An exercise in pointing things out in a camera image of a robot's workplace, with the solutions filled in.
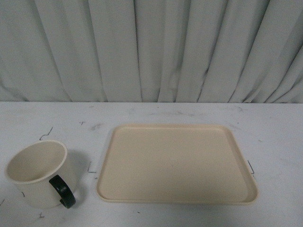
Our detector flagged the cream mug with black handle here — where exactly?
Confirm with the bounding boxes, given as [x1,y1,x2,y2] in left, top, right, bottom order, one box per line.
[5,140,77,209]

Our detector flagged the beige rectangular tray plate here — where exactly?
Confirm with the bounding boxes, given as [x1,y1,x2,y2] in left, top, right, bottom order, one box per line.
[96,124,258,205]

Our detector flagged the pale grey curtain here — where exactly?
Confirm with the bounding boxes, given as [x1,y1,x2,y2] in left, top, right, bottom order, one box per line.
[0,0,303,103]

